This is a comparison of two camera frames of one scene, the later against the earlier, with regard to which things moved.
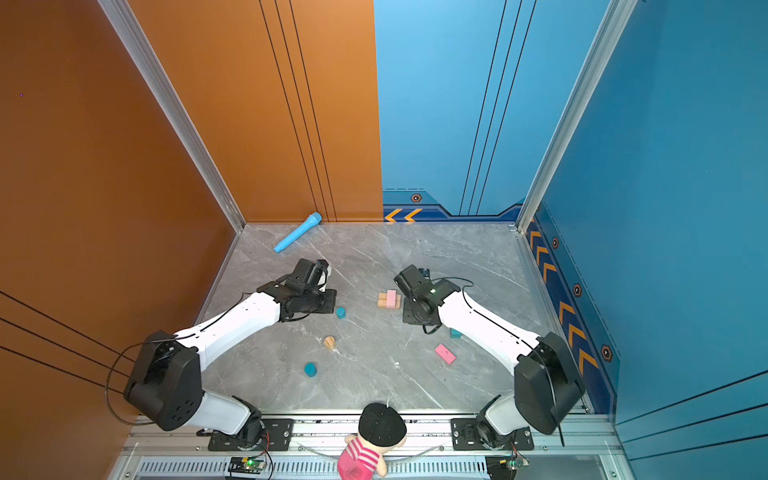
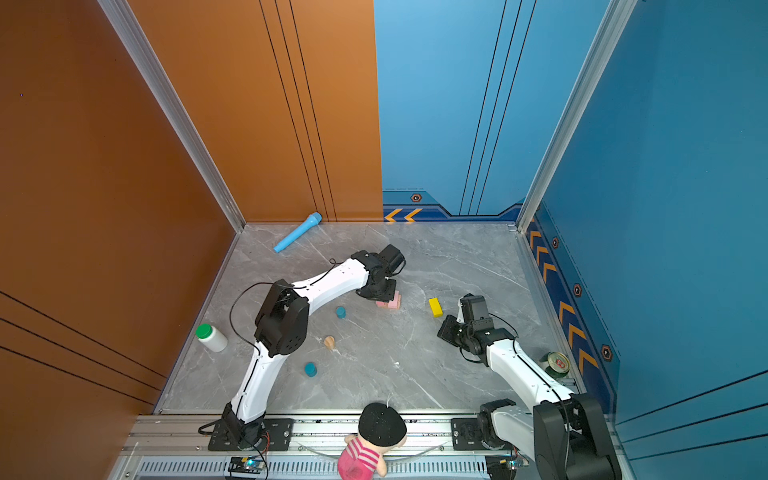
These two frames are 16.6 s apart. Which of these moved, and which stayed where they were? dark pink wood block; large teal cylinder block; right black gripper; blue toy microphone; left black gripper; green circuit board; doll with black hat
Moved: right black gripper; left black gripper; dark pink wood block
Stayed: doll with black hat; large teal cylinder block; blue toy microphone; green circuit board
